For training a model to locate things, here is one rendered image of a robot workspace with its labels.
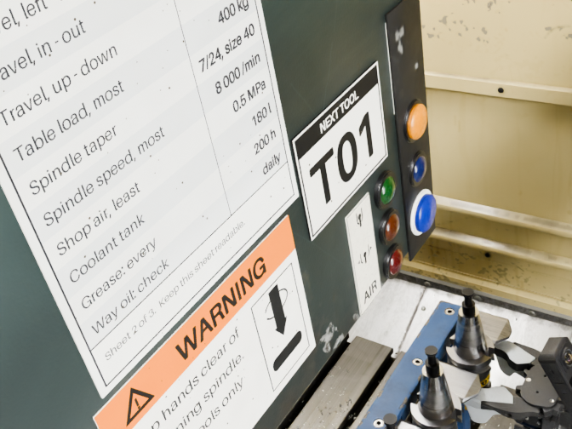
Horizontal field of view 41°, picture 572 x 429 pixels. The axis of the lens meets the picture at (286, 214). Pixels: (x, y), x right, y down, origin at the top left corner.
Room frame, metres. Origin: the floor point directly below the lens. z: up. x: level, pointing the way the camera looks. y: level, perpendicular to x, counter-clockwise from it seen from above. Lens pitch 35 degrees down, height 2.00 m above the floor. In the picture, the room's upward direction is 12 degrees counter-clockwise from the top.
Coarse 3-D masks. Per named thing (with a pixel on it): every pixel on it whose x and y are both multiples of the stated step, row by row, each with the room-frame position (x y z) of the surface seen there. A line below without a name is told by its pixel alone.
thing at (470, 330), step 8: (464, 320) 0.69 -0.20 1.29; (472, 320) 0.69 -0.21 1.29; (480, 320) 0.70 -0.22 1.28; (456, 328) 0.71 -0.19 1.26; (464, 328) 0.69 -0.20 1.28; (472, 328) 0.69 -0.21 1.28; (480, 328) 0.69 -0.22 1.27; (456, 336) 0.70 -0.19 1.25; (464, 336) 0.69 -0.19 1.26; (472, 336) 0.69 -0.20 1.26; (480, 336) 0.69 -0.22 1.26; (456, 344) 0.70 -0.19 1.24; (464, 344) 0.69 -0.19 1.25; (472, 344) 0.68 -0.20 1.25; (480, 344) 0.69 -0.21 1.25; (456, 352) 0.70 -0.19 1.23; (464, 352) 0.69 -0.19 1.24; (472, 352) 0.68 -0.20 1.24; (480, 352) 0.68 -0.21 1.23
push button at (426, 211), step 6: (420, 198) 0.46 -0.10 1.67; (426, 198) 0.46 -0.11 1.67; (432, 198) 0.46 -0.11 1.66; (420, 204) 0.45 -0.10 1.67; (426, 204) 0.45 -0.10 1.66; (432, 204) 0.46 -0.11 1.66; (420, 210) 0.45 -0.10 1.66; (426, 210) 0.45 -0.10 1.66; (432, 210) 0.46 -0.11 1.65; (420, 216) 0.45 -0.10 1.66; (426, 216) 0.45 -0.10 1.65; (432, 216) 0.46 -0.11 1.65; (420, 222) 0.45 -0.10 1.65; (426, 222) 0.45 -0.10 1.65; (432, 222) 0.46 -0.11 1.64; (420, 228) 0.45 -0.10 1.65; (426, 228) 0.45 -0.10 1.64
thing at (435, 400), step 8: (424, 368) 0.63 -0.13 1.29; (440, 368) 0.62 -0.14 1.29; (424, 376) 0.61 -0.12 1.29; (432, 376) 0.61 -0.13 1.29; (440, 376) 0.61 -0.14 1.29; (424, 384) 0.61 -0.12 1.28; (432, 384) 0.61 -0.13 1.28; (440, 384) 0.61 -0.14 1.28; (424, 392) 0.61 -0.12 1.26; (432, 392) 0.60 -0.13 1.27; (440, 392) 0.60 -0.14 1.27; (448, 392) 0.61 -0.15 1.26; (424, 400) 0.61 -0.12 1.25; (432, 400) 0.60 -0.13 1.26; (440, 400) 0.60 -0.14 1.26; (448, 400) 0.61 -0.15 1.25; (424, 408) 0.61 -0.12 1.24; (432, 408) 0.60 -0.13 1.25; (440, 408) 0.60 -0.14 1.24; (448, 408) 0.60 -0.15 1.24; (424, 416) 0.61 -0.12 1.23; (432, 416) 0.60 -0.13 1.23; (440, 416) 0.60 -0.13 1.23; (448, 416) 0.60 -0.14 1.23
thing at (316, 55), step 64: (320, 0) 0.39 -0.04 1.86; (384, 0) 0.45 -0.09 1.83; (320, 64) 0.39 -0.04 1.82; (384, 64) 0.44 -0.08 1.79; (0, 192) 0.23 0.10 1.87; (0, 256) 0.22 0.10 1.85; (320, 256) 0.36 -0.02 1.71; (384, 256) 0.42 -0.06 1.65; (0, 320) 0.22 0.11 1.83; (64, 320) 0.23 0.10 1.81; (320, 320) 0.35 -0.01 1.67; (0, 384) 0.21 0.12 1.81; (64, 384) 0.22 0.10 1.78
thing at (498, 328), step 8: (480, 312) 0.77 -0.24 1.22; (488, 320) 0.75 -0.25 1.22; (496, 320) 0.75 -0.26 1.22; (504, 320) 0.75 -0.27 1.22; (488, 328) 0.74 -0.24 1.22; (496, 328) 0.74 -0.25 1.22; (504, 328) 0.73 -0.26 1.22; (496, 336) 0.72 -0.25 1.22; (504, 336) 0.72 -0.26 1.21; (496, 344) 0.71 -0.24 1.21
